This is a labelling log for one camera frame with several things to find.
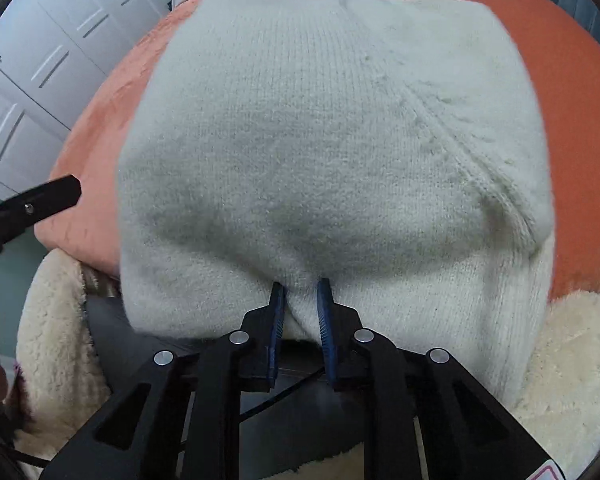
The cream fluffy jacket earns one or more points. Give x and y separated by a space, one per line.
60 384

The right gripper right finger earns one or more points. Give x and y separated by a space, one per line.
425 416

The cream knitted cardigan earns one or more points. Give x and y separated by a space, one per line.
394 147

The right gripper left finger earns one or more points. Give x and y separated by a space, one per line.
179 417

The orange plush bedspread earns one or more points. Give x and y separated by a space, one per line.
563 61

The white panelled wardrobe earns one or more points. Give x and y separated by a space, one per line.
54 55

